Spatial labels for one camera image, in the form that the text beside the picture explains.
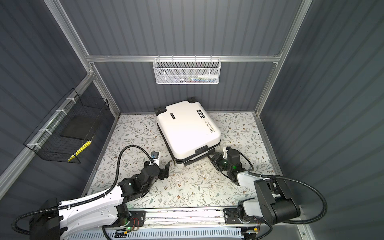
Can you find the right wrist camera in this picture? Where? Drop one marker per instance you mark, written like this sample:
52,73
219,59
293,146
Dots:
231,159

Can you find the white black suitcase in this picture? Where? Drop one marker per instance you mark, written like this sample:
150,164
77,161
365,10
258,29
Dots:
189,132

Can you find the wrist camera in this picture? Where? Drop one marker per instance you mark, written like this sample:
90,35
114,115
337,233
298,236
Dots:
231,159
150,173

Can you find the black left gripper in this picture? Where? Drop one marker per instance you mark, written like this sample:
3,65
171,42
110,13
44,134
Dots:
164,172

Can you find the white perforated cable duct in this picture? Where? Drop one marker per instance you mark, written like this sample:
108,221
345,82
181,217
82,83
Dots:
178,234

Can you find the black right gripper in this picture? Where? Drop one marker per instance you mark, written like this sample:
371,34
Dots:
217,159

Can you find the white wire mesh basket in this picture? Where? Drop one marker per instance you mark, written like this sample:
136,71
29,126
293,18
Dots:
187,71

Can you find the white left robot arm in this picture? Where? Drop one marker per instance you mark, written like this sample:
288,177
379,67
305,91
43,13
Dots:
58,220

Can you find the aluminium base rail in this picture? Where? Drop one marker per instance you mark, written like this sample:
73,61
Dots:
192,217

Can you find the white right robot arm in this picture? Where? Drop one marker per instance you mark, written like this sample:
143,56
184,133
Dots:
274,200

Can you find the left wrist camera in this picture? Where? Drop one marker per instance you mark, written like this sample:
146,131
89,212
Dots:
150,173

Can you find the black wire mesh basket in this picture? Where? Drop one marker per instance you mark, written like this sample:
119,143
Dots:
70,126

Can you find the yellow black striped tape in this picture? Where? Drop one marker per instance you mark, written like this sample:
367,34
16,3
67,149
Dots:
82,148

